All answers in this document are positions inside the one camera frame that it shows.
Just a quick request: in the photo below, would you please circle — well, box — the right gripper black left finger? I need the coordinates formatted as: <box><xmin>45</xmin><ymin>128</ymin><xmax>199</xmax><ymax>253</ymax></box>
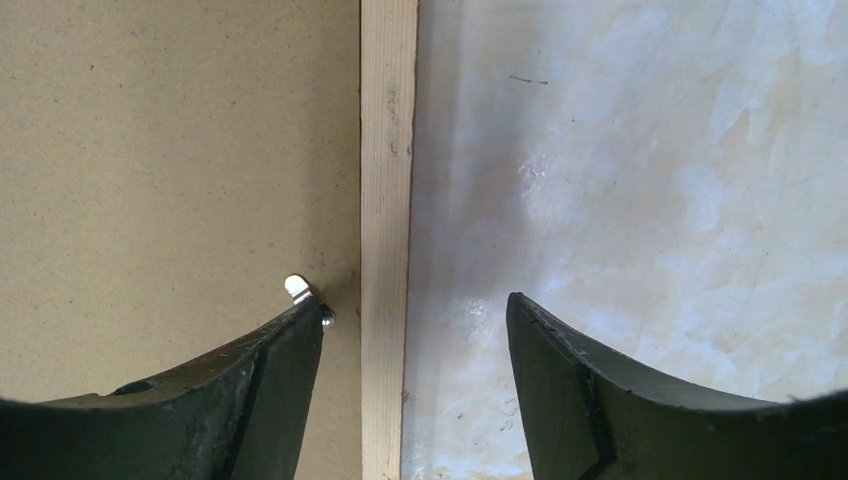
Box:
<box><xmin>1</xmin><ymin>299</ymin><xmax>325</xmax><ymax>479</ymax></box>

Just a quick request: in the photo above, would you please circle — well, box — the brown cardboard backing board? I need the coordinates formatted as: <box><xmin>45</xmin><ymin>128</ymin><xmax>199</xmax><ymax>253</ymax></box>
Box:
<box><xmin>1</xmin><ymin>1</ymin><xmax>361</xmax><ymax>479</ymax></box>

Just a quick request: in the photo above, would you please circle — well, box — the wooden picture frame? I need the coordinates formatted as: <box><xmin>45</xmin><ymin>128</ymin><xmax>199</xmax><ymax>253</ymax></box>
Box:
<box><xmin>360</xmin><ymin>1</ymin><xmax>419</xmax><ymax>479</ymax></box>

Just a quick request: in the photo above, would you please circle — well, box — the metal retaining clip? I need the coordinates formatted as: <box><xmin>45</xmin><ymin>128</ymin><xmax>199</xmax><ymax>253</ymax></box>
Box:
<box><xmin>284</xmin><ymin>274</ymin><xmax>336</xmax><ymax>329</ymax></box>

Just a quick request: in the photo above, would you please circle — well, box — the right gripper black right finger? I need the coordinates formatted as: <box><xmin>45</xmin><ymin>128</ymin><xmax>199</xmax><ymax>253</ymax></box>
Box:
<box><xmin>506</xmin><ymin>292</ymin><xmax>847</xmax><ymax>479</ymax></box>

